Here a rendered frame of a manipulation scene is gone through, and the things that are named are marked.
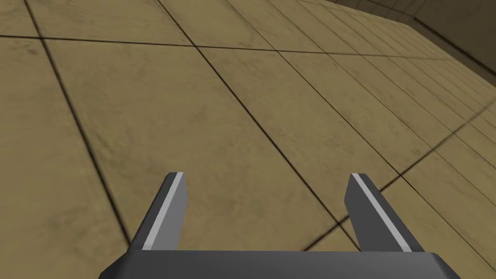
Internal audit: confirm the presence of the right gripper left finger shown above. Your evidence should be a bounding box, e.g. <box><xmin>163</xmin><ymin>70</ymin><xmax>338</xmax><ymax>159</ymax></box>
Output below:
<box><xmin>129</xmin><ymin>172</ymin><xmax>189</xmax><ymax>251</ymax></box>

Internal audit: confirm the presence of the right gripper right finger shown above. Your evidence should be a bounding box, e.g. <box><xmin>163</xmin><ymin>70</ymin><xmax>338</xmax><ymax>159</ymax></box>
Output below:
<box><xmin>344</xmin><ymin>173</ymin><xmax>425</xmax><ymax>253</ymax></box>

